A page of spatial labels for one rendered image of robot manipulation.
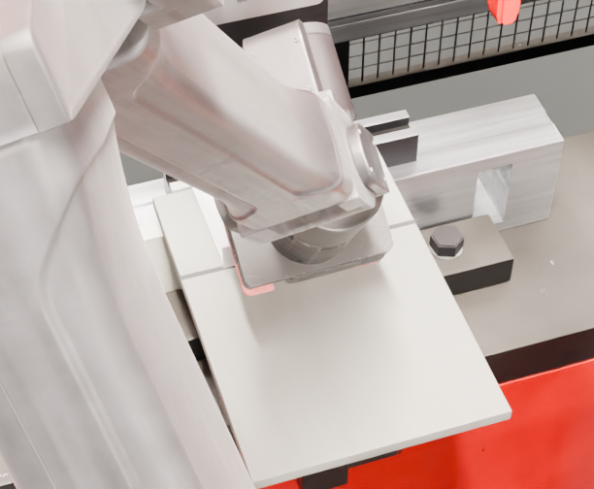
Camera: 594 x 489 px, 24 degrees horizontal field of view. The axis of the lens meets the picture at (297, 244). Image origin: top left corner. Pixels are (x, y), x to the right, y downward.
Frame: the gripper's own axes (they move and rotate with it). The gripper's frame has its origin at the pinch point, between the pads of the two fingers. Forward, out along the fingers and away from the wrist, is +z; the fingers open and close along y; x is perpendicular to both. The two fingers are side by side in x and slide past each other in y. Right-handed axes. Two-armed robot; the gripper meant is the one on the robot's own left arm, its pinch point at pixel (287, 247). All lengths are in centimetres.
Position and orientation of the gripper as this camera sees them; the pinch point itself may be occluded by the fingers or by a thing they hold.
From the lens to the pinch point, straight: 100.8
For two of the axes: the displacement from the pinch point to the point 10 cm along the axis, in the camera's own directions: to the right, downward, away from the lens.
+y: -9.5, 2.5, -2.0
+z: -1.5, 1.9, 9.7
